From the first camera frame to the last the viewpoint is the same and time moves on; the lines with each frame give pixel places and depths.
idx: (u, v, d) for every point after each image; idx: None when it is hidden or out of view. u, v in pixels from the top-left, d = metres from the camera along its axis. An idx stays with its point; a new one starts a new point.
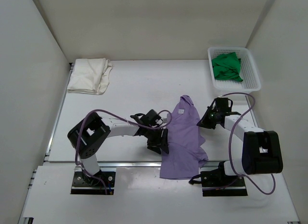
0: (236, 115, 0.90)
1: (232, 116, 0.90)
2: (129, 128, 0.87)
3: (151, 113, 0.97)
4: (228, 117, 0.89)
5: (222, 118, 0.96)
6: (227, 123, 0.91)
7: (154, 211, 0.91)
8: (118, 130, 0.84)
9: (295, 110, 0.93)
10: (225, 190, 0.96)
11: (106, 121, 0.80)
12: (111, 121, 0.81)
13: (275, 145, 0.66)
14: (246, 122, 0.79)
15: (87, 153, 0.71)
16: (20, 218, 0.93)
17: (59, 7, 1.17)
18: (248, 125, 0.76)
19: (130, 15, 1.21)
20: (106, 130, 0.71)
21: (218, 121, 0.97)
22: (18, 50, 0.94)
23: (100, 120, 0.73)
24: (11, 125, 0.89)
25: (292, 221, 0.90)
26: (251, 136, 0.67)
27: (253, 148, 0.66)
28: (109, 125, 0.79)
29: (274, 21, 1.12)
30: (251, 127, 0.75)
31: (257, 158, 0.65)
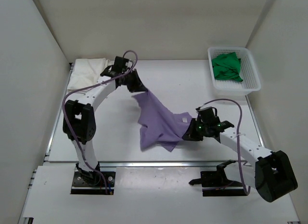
0: (231, 129, 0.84)
1: (228, 131, 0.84)
2: (109, 88, 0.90)
3: (118, 61, 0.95)
4: (225, 134, 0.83)
5: (216, 132, 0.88)
6: (224, 139, 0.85)
7: (154, 211, 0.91)
8: (100, 97, 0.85)
9: (295, 110, 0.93)
10: (225, 190, 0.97)
11: (85, 99, 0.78)
12: (89, 96, 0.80)
13: (286, 166, 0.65)
14: (248, 141, 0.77)
15: (90, 134, 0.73)
16: (20, 218, 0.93)
17: (59, 7, 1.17)
18: (252, 147, 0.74)
19: (130, 15, 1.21)
20: (89, 108, 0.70)
21: (212, 136, 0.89)
22: (18, 49, 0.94)
23: (78, 103, 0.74)
24: (11, 124, 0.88)
25: (292, 221, 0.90)
26: (263, 164, 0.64)
27: (270, 177, 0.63)
28: (89, 100, 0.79)
29: (274, 21, 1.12)
30: (257, 149, 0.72)
31: (275, 186, 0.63)
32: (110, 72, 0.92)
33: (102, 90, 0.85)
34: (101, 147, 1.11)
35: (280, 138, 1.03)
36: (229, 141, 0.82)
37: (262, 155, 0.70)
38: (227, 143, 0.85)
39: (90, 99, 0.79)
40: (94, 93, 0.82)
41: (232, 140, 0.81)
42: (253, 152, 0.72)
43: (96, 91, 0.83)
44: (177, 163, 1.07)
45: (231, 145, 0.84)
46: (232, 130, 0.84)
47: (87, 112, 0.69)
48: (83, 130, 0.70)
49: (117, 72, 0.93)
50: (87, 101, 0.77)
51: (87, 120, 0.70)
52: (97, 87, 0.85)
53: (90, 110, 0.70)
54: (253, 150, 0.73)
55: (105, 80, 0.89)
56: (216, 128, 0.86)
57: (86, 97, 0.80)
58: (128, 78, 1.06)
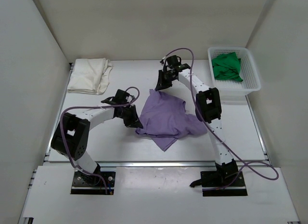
0: (186, 70, 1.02)
1: (186, 71, 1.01)
2: (107, 112, 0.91)
3: (121, 94, 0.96)
4: (181, 73, 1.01)
5: (175, 72, 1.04)
6: (181, 77, 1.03)
7: (153, 211, 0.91)
8: (96, 119, 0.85)
9: (295, 110, 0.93)
10: (225, 190, 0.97)
11: (83, 115, 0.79)
12: (88, 113, 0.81)
13: (217, 98, 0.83)
14: (197, 80, 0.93)
15: (79, 152, 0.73)
16: (20, 218, 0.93)
17: (59, 6, 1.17)
18: (198, 84, 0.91)
19: (129, 14, 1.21)
20: (86, 123, 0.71)
21: (173, 75, 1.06)
22: (18, 50, 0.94)
23: (75, 117, 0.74)
24: (11, 124, 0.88)
25: (292, 221, 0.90)
26: (201, 96, 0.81)
27: (203, 105, 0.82)
28: (87, 117, 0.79)
29: (274, 21, 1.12)
30: (201, 85, 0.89)
31: (205, 111, 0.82)
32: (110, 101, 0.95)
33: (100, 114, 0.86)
34: (102, 147, 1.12)
35: (280, 138, 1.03)
36: (184, 78, 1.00)
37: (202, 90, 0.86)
38: (183, 81, 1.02)
39: (87, 115, 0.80)
40: (93, 112, 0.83)
41: (186, 79, 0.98)
42: (198, 87, 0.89)
43: (95, 112, 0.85)
44: (178, 163, 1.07)
45: (184, 82, 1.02)
46: (187, 71, 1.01)
47: (83, 126, 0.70)
48: (74, 144, 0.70)
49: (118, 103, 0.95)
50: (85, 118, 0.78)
51: (81, 135, 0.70)
52: (96, 109, 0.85)
53: (87, 125, 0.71)
54: (198, 86, 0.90)
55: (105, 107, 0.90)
56: (177, 69, 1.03)
57: (83, 113, 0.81)
58: (126, 112, 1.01)
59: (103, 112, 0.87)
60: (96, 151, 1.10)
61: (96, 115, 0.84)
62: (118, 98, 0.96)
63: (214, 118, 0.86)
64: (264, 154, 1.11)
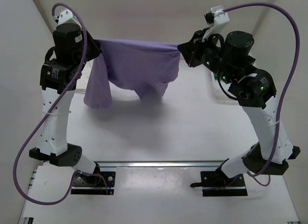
0: (272, 102, 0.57)
1: (271, 105, 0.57)
2: (65, 101, 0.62)
3: (66, 45, 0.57)
4: (264, 113, 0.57)
5: (245, 93, 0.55)
6: (254, 112, 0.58)
7: (154, 211, 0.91)
8: (62, 125, 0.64)
9: (294, 110, 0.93)
10: (225, 190, 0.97)
11: (44, 146, 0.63)
12: (48, 140, 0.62)
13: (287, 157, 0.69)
14: (281, 131, 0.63)
15: (76, 157, 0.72)
16: (20, 218, 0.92)
17: (58, 6, 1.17)
18: (282, 142, 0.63)
19: (129, 14, 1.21)
20: (56, 161, 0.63)
21: (234, 92, 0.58)
22: (18, 49, 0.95)
23: (44, 154, 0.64)
24: (12, 124, 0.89)
25: (292, 221, 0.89)
26: (284, 168, 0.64)
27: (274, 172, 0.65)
28: (50, 149, 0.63)
29: (275, 21, 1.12)
30: (285, 146, 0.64)
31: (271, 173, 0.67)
32: (51, 73, 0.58)
33: (57, 122, 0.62)
34: (102, 148, 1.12)
35: None
36: (262, 119, 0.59)
37: (286, 156, 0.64)
38: (252, 114, 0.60)
39: (50, 145, 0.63)
40: (51, 133, 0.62)
41: (270, 127, 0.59)
42: (283, 151, 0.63)
43: (51, 127, 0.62)
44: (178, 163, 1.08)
45: (253, 118, 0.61)
46: (273, 106, 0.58)
47: (55, 161, 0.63)
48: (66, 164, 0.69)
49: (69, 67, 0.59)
50: (50, 152, 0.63)
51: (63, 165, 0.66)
52: (49, 121, 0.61)
53: (59, 158, 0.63)
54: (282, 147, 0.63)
55: (53, 98, 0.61)
56: (250, 94, 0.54)
57: (44, 140, 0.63)
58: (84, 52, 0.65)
59: (59, 113, 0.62)
60: (96, 151, 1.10)
61: (58, 130, 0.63)
62: (64, 49, 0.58)
63: None
64: None
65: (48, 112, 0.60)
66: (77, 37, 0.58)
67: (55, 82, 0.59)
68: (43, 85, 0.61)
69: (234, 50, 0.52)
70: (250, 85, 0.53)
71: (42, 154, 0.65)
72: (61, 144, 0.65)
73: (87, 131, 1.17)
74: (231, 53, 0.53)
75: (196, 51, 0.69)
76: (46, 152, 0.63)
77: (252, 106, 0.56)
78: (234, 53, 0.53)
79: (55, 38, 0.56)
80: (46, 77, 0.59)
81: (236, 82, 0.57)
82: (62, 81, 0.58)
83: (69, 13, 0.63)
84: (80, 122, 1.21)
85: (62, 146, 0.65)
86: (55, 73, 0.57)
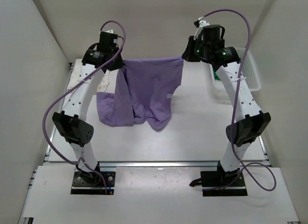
0: (236, 66, 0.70)
1: (232, 66, 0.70)
2: (96, 80, 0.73)
3: (107, 39, 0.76)
4: (225, 71, 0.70)
5: (215, 59, 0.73)
6: (221, 73, 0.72)
7: (153, 211, 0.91)
8: (89, 96, 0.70)
9: (294, 110, 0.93)
10: (225, 190, 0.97)
11: (69, 108, 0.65)
12: (75, 103, 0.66)
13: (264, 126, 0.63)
14: (246, 91, 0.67)
15: (88, 138, 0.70)
16: (20, 218, 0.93)
17: (59, 6, 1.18)
18: (246, 99, 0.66)
19: (129, 14, 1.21)
20: (79, 121, 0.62)
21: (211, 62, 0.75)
22: (18, 49, 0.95)
23: (65, 115, 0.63)
24: (12, 124, 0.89)
25: (292, 221, 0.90)
26: (247, 123, 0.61)
27: (242, 132, 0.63)
28: (75, 110, 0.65)
29: (274, 21, 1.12)
30: (250, 104, 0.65)
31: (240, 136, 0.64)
32: (94, 54, 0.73)
33: (88, 90, 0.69)
34: (102, 147, 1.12)
35: (280, 138, 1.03)
36: (225, 77, 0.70)
37: (250, 112, 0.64)
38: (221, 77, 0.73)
39: (76, 108, 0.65)
40: (80, 97, 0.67)
41: (230, 83, 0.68)
42: (244, 106, 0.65)
43: (82, 93, 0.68)
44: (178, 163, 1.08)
45: (224, 82, 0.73)
46: (237, 68, 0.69)
47: (77, 122, 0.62)
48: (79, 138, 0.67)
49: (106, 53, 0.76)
50: (73, 114, 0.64)
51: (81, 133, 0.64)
52: (82, 86, 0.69)
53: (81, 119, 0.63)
54: (246, 104, 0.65)
55: (89, 71, 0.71)
56: (218, 57, 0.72)
57: (71, 104, 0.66)
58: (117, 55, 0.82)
59: (91, 83, 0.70)
60: (97, 151, 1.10)
61: (86, 98, 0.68)
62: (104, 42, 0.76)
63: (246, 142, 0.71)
64: (264, 154, 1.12)
65: (83, 79, 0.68)
66: (115, 39, 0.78)
67: (94, 61, 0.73)
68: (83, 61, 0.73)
69: (205, 29, 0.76)
70: (217, 52, 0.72)
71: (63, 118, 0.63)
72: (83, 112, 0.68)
73: None
74: (205, 33, 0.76)
75: (190, 48, 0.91)
76: (70, 114, 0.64)
77: (219, 68, 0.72)
78: (205, 31, 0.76)
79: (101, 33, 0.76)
80: (88, 57, 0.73)
81: (210, 54, 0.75)
82: (100, 60, 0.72)
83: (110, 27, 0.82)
84: None
85: (83, 114, 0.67)
86: (97, 54, 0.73)
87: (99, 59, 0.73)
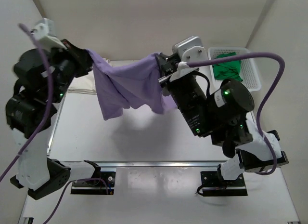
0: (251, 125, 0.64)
1: (250, 127, 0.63)
2: (42, 135, 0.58)
3: (31, 78, 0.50)
4: (256, 141, 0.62)
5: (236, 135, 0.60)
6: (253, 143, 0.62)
7: (153, 211, 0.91)
8: (39, 157, 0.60)
9: (295, 110, 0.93)
10: (225, 190, 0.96)
11: (21, 180, 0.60)
12: (23, 176, 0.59)
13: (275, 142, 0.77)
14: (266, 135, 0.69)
15: (60, 181, 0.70)
16: (20, 218, 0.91)
17: (59, 6, 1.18)
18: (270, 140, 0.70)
19: (130, 14, 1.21)
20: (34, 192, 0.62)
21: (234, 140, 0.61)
22: (17, 49, 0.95)
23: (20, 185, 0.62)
24: None
25: (292, 221, 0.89)
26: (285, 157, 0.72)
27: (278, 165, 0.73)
28: (27, 184, 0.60)
29: (274, 21, 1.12)
30: (274, 140, 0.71)
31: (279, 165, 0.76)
32: (14, 114, 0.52)
33: (33, 157, 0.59)
34: (102, 147, 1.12)
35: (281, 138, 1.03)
36: (255, 144, 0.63)
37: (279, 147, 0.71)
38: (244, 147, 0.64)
39: (26, 180, 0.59)
40: (24, 170, 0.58)
41: (261, 144, 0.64)
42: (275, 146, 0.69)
43: (24, 165, 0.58)
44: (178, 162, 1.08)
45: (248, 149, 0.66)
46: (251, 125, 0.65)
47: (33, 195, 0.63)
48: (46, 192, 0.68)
49: (38, 100, 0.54)
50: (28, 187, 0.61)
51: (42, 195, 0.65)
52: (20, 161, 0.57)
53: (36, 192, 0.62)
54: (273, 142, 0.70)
55: (22, 139, 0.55)
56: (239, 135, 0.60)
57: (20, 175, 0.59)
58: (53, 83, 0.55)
59: (30, 151, 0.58)
60: (97, 151, 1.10)
61: (32, 167, 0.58)
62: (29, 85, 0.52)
63: None
64: None
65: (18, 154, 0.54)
66: (44, 72, 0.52)
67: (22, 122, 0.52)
68: (9, 126, 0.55)
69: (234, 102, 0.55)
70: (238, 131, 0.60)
71: (20, 185, 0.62)
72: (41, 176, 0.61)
73: (88, 131, 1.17)
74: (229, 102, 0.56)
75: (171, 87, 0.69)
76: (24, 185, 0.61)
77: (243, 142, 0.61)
78: (230, 106, 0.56)
79: (17, 70, 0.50)
80: (12, 118, 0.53)
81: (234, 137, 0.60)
82: (28, 122, 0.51)
83: (44, 28, 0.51)
84: (80, 121, 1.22)
85: (40, 179, 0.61)
86: (20, 115, 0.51)
87: (26, 117, 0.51)
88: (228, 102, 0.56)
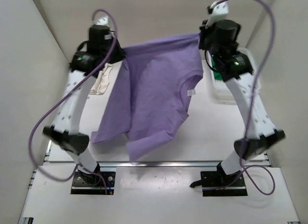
0: (248, 77, 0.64)
1: (245, 79, 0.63)
2: (86, 90, 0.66)
3: (97, 37, 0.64)
4: (238, 83, 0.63)
5: (226, 67, 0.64)
6: (232, 84, 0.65)
7: (153, 211, 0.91)
8: (81, 107, 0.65)
9: (295, 110, 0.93)
10: (225, 190, 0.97)
11: (60, 123, 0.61)
12: (65, 117, 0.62)
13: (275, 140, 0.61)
14: (259, 107, 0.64)
15: (84, 147, 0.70)
16: (20, 218, 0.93)
17: (59, 6, 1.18)
18: (259, 116, 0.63)
19: (130, 14, 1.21)
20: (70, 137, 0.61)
21: (223, 70, 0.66)
22: (18, 49, 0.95)
23: (54, 131, 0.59)
24: (12, 124, 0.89)
25: (292, 221, 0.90)
26: (262, 142, 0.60)
27: (253, 150, 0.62)
28: (66, 125, 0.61)
29: (274, 21, 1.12)
30: (263, 121, 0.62)
31: (255, 151, 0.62)
32: (82, 59, 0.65)
33: (78, 102, 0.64)
34: (102, 147, 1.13)
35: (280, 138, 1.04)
36: (237, 90, 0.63)
37: (265, 132, 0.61)
38: (231, 88, 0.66)
39: (66, 122, 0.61)
40: (70, 111, 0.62)
41: (244, 98, 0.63)
42: (258, 125, 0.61)
43: (71, 104, 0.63)
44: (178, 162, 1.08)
45: (233, 92, 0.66)
46: (248, 80, 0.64)
47: (68, 139, 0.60)
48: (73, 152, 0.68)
49: (97, 55, 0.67)
50: (64, 130, 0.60)
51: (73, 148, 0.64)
52: (70, 99, 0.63)
53: (71, 137, 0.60)
54: (260, 122, 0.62)
55: (78, 80, 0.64)
56: (232, 69, 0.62)
57: (60, 118, 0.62)
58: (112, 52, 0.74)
59: (80, 94, 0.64)
60: (98, 151, 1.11)
61: (75, 108, 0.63)
62: (94, 42, 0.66)
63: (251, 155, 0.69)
64: (264, 154, 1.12)
65: (72, 91, 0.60)
66: (107, 35, 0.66)
67: (82, 67, 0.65)
68: (71, 68, 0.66)
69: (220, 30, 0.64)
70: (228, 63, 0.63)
71: (54, 131, 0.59)
72: (75, 125, 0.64)
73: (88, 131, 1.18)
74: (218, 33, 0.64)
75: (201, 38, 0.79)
76: (60, 129, 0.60)
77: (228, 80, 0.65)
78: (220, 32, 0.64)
79: (91, 31, 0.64)
80: (75, 62, 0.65)
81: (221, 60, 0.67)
82: (90, 67, 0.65)
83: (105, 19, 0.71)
84: (81, 122, 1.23)
85: (76, 126, 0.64)
86: (85, 59, 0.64)
87: (89, 64, 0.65)
88: (219, 34, 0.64)
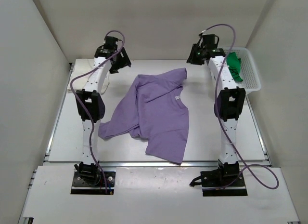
0: (221, 58, 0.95)
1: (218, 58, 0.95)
2: (106, 68, 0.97)
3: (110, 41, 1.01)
4: (213, 59, 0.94)
5: (208, 54, 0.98)
6: (211, 63, 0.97)
7: (153, 211, 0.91)
8: (102, 78, 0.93)
9: (294, 110, 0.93)
10: (225, 190, 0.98)
11: (89, 85, 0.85)
12: (93, 82, 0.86)
13: (241, 99, 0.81)
14: (226, 72, 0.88)
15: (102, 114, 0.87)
16: (20, 218, 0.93)
17: (59, 7, 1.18)
18: (226, 78, 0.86)
19: (129, 14, 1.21)
20: (97, 94, 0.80)
21: (204, 58, 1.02)
22: (18, 50, 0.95)
23: (85, 91, 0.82)
24: (12, 124, 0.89)
25: (292, 221, 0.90)
26: (225, 93, 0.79)
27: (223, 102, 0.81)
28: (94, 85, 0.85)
29: (274, 21, 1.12)
30: (229, 81, 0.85)
31: (224, 109, 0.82)
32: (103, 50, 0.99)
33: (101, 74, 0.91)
34: (102, 147, 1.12)
35: (280, 138, 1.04)
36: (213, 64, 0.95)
37: (229, 86, 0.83)
38: (212, 68, 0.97)
39: (94, 85, 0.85)
40: (96, 78, 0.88)
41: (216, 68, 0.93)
42: (225, 82, 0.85)
43: (97, 74, 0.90)
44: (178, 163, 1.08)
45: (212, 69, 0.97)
46: (221, 59, 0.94)
47: (96, 96, 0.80)
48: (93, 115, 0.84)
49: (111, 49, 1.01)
50: (92, 89, 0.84)
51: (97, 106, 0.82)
52: (97, 71, 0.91)
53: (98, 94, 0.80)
54: (226, 81, 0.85)
55: (101, 60, 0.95)
56: (210, 52, 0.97)
57: (90, 84, 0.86)
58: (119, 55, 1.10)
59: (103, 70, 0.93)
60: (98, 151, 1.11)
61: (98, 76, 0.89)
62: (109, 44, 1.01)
63: (231, 117, 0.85)
64: (264, 154, 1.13)
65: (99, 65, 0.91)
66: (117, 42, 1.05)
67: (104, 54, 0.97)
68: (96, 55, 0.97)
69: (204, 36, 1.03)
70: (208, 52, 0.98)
71: (85, 93, 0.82)
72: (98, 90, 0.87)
73: None
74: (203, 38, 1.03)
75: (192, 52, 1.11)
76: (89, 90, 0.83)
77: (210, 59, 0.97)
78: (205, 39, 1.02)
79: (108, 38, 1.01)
80: (99, 52, 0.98)
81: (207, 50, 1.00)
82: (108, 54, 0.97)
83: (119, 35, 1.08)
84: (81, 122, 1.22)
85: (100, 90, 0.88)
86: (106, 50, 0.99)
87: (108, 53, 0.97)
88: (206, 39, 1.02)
